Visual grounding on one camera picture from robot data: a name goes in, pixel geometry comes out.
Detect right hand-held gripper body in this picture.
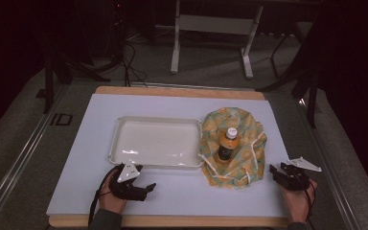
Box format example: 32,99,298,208
277,156,323,193

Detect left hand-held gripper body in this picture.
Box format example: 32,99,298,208
108,160,149,202

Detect yellow green patterned cloth bag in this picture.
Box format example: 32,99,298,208
198,106,268,190

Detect white plastic tray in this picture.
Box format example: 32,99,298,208
107,115,203,170

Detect white capped tea bottle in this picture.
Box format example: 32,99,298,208
216,126,241,164

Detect person's left hand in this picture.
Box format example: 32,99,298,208
98,172,129,216

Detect white table mat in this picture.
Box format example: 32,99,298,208
45,92,290,219

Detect black metal stand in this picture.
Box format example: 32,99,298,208
256,57,321,129
35,47,112,115

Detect black chair leg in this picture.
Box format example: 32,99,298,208
269,32,303,80

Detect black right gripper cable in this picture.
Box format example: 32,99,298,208
301,178,318,230

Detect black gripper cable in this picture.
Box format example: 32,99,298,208
87,166,120,227
301,178,318,230

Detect metal floor rail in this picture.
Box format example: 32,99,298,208
295,95,363,230
0,83,71,230

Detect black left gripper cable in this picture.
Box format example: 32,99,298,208
87,166,120,227

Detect black floor cables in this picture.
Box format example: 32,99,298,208
108,0,150,88

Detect white metal table frame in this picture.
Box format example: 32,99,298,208
170,0,265,80

